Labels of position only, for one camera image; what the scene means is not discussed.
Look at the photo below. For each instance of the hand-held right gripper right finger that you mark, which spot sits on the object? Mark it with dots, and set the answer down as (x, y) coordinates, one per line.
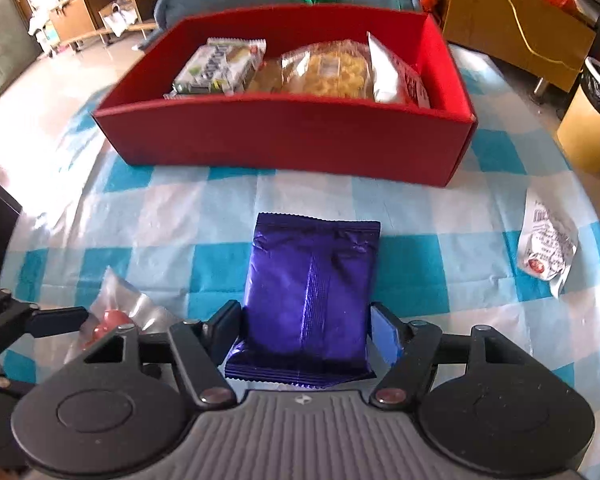
(385, 332)

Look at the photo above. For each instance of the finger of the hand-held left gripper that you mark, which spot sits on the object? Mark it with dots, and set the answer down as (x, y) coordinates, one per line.
(60, 321)

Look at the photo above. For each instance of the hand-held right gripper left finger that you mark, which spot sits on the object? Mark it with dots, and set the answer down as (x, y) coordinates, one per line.
(227, 327)

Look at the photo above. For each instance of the clear sausage packet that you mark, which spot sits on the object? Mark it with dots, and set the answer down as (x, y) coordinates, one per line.
(130, 300)

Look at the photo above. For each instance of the purple foil snack packet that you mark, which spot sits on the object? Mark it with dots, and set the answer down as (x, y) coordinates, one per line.
(310, 300)

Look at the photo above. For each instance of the red cardboard box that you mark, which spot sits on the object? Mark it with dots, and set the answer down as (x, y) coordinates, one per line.
(280, 135)

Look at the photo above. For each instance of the orange brown snack packet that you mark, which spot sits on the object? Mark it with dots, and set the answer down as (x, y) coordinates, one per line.
(265, 77)

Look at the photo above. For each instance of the long white red snack packet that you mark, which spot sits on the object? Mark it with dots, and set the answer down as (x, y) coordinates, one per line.
(392, 75)

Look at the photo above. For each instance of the green white snack packet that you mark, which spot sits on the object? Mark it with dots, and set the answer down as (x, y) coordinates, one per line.
(215, 67)

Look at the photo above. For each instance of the clear packet of yellow crisps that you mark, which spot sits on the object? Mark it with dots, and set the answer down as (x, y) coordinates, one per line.
(330, 70)

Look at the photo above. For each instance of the blue white checkered tablecloth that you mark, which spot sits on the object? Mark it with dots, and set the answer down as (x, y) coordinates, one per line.
(180, 220)

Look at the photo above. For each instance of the red white printed snack packet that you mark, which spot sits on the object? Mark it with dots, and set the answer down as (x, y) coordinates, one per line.
(545, 245)

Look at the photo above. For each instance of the yellow trash bin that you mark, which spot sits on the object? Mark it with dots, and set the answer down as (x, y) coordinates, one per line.
(587, 130)

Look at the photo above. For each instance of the white bag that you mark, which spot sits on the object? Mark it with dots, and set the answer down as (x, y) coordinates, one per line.
(117, 19)

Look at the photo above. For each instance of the brown cardboard box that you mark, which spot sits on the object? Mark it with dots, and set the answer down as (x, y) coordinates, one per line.
(490, 15)

